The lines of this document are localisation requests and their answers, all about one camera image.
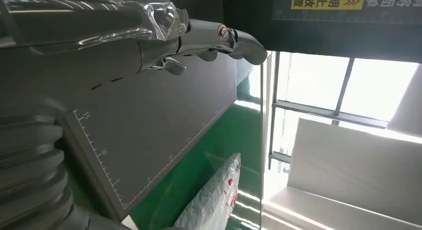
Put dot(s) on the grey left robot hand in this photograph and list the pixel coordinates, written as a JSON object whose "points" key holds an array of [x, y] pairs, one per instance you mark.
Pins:
{"points": [[72, 60]]}

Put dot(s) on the grey poly mailer package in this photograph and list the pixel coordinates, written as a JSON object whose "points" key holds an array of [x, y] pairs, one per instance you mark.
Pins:
{"points": [[211, 198]]}

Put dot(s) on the black inbound scanner machine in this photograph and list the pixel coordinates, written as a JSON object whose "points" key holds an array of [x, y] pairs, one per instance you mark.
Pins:
{"points": [[148, 129]]}

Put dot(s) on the green conveyor belt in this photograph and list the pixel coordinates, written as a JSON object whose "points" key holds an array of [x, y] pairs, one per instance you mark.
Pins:
{"points": [[214, 139]]}

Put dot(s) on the yellow label sticker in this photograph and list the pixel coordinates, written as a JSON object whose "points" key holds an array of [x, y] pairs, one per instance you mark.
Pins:
{"points": [[326, 0]]}

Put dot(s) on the aluminium conveyor frame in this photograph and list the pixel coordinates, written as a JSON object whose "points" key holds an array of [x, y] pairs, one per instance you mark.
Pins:
{"points": [[262, 139]]}

